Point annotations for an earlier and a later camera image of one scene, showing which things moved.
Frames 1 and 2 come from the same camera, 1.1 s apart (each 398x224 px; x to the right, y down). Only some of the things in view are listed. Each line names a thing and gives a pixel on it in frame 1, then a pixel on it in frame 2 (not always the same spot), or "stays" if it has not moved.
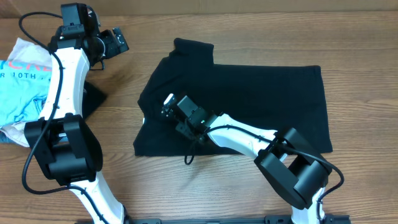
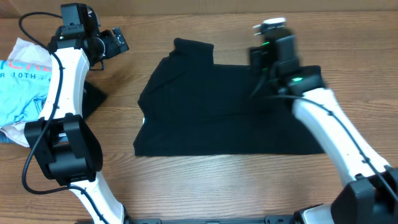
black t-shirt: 270,97 stays
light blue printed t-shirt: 24,87 stays
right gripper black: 183,127 -> 255,58
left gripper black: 113,48 stays
